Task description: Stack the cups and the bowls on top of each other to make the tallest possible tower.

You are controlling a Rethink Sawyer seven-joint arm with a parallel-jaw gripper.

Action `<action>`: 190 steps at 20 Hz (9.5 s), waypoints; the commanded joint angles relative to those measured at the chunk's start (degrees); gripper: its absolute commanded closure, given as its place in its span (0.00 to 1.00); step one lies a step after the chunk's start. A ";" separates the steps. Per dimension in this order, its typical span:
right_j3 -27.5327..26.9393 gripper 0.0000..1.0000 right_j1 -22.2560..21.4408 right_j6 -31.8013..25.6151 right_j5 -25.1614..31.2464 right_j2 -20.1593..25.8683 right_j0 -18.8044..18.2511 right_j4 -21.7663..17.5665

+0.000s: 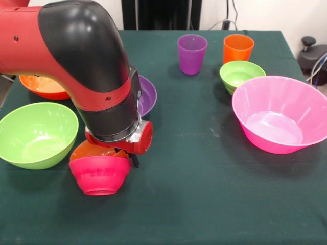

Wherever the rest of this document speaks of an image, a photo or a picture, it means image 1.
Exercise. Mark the small orange plastic bowl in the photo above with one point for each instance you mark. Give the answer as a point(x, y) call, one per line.
point(84, 151)

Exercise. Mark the dark green tablecloth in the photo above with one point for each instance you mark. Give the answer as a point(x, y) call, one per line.
point(204, 217)

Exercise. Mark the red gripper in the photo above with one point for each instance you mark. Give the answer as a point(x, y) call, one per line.
point(143, 143)

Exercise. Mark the large orange plastic bowl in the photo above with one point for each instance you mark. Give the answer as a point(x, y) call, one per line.
point(43, 89)

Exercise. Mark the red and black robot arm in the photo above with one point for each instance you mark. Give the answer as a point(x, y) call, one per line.
point(76, 63)

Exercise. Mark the small red plastic bowl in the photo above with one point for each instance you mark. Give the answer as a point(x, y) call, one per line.
point(99, 176)

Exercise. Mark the black power adapter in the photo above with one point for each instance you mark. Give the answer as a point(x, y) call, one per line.
point(226, 24)

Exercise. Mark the large green plastic bowl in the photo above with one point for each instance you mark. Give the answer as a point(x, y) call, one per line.
point(38, 137)

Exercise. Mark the grey office chair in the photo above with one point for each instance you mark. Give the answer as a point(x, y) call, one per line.
point(5, 86)

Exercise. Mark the large pink plastic bowl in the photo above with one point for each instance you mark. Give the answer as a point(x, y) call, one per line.
point(276, 114)

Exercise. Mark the orange plastic cup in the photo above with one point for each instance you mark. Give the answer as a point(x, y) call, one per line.
point(237, 51)

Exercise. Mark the purple plastic cup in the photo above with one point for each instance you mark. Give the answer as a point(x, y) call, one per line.
point(191, 58)

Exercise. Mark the small green plastic bowl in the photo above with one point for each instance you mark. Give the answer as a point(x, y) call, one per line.
point(240, 74)

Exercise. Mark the purple plastic bowl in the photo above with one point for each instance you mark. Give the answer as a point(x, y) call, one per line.
point(148, 97)

